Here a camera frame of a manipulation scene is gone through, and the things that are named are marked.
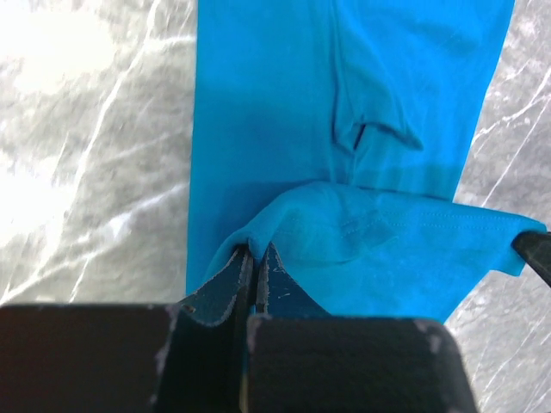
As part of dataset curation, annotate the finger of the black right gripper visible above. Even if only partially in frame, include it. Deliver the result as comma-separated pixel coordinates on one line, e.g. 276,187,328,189
511,231,551,287

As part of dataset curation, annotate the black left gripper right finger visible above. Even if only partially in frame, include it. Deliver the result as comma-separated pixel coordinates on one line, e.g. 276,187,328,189
246,246,477,413

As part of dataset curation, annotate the blue t shirt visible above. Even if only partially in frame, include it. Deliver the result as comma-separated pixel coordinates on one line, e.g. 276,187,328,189
186,1,546,321

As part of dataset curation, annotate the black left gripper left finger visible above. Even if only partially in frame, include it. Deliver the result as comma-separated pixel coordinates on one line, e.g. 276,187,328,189
1,246,253,412

